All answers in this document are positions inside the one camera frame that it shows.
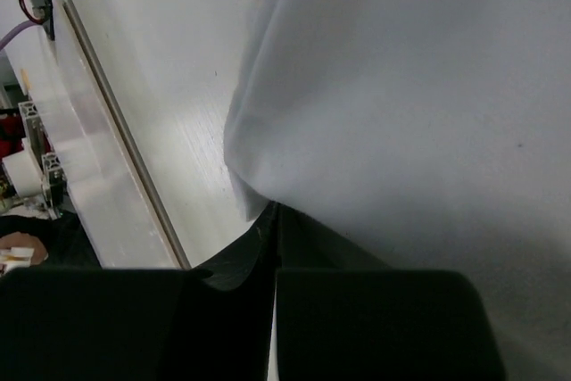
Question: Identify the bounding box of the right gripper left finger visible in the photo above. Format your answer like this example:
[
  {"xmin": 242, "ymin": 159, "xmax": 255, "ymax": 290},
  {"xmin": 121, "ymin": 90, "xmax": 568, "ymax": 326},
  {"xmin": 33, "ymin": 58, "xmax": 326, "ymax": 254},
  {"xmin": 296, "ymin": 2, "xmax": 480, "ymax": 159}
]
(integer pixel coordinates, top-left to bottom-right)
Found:
[{"xmin": 1, "ymin": 204, "xmax": 278, "ymax": 380}]

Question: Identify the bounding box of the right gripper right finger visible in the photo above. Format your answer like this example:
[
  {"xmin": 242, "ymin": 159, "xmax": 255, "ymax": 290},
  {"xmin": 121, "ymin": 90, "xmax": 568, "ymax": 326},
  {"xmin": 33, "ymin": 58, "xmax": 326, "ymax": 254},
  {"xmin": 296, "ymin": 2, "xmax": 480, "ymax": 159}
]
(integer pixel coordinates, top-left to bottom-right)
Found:
[{"xmin": 276, "ymin": 207, "xmax": 507, "ymax": 380}]

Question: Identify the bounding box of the white skirt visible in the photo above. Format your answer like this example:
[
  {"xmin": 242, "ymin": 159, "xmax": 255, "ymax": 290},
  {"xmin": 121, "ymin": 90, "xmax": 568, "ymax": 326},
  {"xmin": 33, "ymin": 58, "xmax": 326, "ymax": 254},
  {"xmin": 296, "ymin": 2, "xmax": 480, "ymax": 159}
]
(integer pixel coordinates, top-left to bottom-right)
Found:
[{"xmin": 224, "ymin": 0, "xmax": 570, "ymax": 380}]

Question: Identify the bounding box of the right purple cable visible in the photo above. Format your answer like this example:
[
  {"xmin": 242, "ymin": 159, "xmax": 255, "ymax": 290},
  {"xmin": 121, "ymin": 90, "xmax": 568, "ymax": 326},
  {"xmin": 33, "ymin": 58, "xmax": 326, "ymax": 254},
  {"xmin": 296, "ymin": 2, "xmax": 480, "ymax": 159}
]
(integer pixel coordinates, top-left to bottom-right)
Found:
[{"xmin": 0, "ymin": 21, "xmax": 44, "ymax": 52}]

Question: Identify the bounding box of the aluminium table edge rail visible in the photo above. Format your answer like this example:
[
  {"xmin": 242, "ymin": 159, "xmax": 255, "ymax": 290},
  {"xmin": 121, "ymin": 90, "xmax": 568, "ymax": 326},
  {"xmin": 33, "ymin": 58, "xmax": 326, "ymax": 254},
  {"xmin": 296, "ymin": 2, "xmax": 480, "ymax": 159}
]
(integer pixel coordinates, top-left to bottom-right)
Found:
[{"xmin": 63, "ymin": 0, "xmax": 192, "ymax": 269}]

